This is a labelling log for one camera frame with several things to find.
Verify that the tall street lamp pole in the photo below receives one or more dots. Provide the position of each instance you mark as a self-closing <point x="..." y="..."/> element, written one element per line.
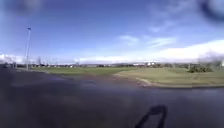
<point x="27" y="50"/>

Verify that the pale kerb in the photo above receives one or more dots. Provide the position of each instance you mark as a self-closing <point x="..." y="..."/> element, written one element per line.
<point x="176" y="85"/>

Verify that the flat green grass field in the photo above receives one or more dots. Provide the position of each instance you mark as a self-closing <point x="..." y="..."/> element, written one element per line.
<point x="83" y="70"/>

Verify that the dark grey asphalt road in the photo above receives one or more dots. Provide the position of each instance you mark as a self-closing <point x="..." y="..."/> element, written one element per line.
<point x="76" y="103"/>

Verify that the sloping green grass field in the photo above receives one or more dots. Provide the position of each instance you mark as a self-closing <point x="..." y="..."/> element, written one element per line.
<point x="173" y="76"/>

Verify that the clump of dark bushes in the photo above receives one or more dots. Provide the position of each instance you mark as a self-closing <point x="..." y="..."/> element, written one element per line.
<point x="199" y="69"/>

